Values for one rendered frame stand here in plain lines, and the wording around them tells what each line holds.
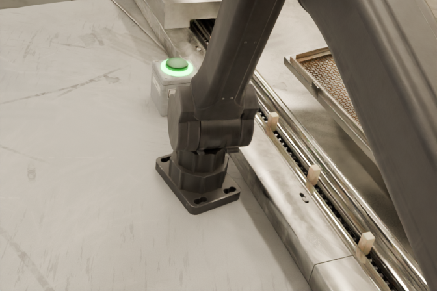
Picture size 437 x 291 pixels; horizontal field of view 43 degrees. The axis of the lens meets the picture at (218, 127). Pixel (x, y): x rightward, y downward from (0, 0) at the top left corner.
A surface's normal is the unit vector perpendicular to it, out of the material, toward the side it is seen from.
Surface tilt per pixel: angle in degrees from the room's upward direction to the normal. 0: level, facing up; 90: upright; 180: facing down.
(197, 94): 78
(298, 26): 0
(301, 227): 0
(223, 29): 92
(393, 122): 87
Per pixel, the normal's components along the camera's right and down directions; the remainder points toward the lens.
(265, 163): 0.11, -0.80
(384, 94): -0.95, 0.02
